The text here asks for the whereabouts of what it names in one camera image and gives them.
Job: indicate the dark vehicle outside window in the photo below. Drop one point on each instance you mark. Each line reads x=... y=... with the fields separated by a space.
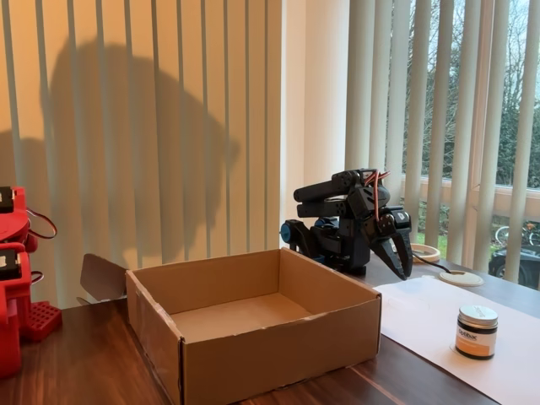
x=498 y=263

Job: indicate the small jar with metal lid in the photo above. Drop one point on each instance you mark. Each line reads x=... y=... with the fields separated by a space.
x=476 y=337

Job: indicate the bicycle outside window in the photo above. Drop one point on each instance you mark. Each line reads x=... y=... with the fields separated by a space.
x=529 y=234

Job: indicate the open cardboard box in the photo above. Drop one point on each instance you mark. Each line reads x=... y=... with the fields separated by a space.
x=274 y=363

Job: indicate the red perforated base block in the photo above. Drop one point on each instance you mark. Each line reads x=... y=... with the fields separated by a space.
x=40 y=320

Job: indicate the red leader arm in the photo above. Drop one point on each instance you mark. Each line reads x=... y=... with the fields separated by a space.
x=8 y=295

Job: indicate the black clamp with blue knob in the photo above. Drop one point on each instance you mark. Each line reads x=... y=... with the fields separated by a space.
x=295 y=236

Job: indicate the white paper sheet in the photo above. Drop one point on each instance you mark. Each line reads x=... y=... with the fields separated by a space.
x=422 y=320

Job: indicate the vertical window blinds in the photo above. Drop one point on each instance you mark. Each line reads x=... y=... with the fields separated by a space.
x=460 y=126
x=169 y=126

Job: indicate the masking tape roll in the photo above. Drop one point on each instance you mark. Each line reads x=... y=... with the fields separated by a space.
x=428 y=253

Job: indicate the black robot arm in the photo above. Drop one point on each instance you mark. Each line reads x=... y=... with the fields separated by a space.
x=329 y=208

